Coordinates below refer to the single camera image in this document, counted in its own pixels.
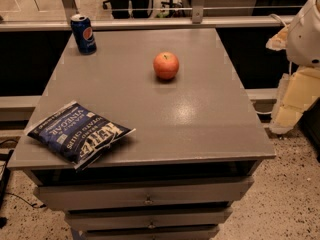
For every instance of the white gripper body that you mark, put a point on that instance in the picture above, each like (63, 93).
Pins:
(305, 40)

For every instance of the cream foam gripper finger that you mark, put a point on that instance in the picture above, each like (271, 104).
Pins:
(296, 94)
(278, 41)

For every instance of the red apple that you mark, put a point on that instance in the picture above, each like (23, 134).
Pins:
(166, 65)

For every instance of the blue potato chip bag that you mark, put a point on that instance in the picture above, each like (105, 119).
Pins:
(77, 134)

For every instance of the top grey drawer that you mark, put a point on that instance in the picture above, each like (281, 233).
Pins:
(141, 194)

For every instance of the grey drawer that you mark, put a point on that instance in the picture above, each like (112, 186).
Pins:
(141, 194)
(200, 232)
(148, 219)

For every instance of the black office chair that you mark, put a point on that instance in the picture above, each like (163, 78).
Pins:
(124, 9)

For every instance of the grey drawer cabinet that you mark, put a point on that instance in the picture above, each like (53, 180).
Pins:
(200, 124)

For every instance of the bottom grey drawer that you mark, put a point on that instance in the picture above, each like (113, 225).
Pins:
(200, 232)

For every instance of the blue pepsi soda can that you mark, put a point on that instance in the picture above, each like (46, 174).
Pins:
(83, 34)

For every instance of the metal window railing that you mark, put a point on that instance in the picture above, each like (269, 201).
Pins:
(54, 15)

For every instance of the middle grey drawer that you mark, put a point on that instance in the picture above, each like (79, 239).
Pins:
(148, 219)

